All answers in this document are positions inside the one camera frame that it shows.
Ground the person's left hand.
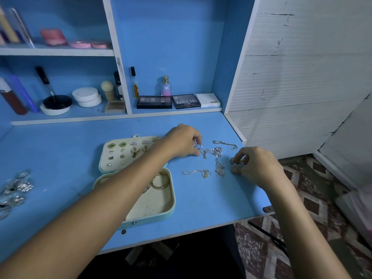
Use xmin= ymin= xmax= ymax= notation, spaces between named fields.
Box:
xmin=157 ymin=124 xmax=203 ymax=160

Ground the person's right hand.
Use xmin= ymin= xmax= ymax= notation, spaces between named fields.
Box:
xmin=230 ymin=146 xmax=287 ymax=192

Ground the pile of silver bracelets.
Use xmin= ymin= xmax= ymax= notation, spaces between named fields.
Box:
xmin=182 ymin=139 xmax=239 ymax=179

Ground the cream jewellery box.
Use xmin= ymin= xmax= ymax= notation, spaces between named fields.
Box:
xmin=93 ymin=134 xmax=177 ymax=230

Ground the pile of silver rings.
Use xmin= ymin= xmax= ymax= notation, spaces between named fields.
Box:
xmin=0 ymin=169 xmax=34 ymax=220

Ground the person's left forearm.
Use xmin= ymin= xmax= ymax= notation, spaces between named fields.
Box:
xmin=0 ymin=151 xmax=169 ymax=279

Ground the person's right forearm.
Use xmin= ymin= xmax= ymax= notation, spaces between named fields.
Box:
xmin=267 ymin=180 xmax=352 ymax=279

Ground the white flat box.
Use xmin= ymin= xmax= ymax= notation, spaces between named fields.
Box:
xmin=195 ymin=93 xmax=222 ymax=109

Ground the person's dark clothing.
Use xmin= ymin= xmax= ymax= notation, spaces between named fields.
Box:
xmin=78 ymin=226 xmax=245 ymax=279

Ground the black lettered eyeshadow palette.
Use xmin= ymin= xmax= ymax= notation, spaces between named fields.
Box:
xmin=171 ymin=94 xmax=202 ymax=109

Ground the dark eyeshadow palette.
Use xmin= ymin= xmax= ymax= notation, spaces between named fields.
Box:
xmin=136 ymin=96 xmax=173 ymax=110

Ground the small pink perfume bottle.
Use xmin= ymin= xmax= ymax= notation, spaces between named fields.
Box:
xmin=160 ymin=76 xmax=173 ymax=97

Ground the thin dark cosmetic bottle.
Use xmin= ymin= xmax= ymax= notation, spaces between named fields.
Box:
xmin=131 ymin=67 xmax=140 ymax=99

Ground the square brown powder compact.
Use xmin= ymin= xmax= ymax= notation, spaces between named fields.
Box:
xmin=104 ymin=100 xmax=127 ymax=114

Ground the black cosmetic bottle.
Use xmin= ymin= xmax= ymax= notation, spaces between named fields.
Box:
xmin=114 ymin=71 xmax=123 ymax=101

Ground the beige makeup sponge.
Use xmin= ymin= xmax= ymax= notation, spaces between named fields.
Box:
xmin=101 ymin=81 xmax=115 ymax=102

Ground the white slatted cabinet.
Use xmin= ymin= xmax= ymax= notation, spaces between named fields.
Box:
xmin=224 ymin=0 xmax=372 ymax=159

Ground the white round cream jar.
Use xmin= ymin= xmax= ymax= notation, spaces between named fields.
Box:
xmin=72 ymin=86 xmax=102 ymax=108

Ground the pale plastic bag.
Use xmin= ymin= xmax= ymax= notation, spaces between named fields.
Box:
xmin=334 ymin=183 xmax=372 ymax=245

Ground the white shelf unit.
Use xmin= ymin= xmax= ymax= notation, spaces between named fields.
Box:
xmin=0 ymin=0 xmax=223 ymax=126

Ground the black makeup brush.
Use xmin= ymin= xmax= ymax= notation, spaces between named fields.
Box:
xmin=35 ymin=65 xmax=57 ymax=99

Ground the pink round jar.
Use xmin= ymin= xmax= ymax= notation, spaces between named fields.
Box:
xmin=40 ymin=28 xmax=67 ymax=47

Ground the blue cosmetic tube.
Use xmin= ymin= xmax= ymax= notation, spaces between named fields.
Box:
xmin=7 ymin=72 xmax=40 ymax=113

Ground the brown lipstick tube white cap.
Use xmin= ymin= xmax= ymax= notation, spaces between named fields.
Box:
xmin=0 ymin=77 xmax=29 ymax=115

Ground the short beige cosmetic tube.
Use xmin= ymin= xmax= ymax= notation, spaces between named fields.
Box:
xmin=0 ymin=5 xmax=21 ymax=44

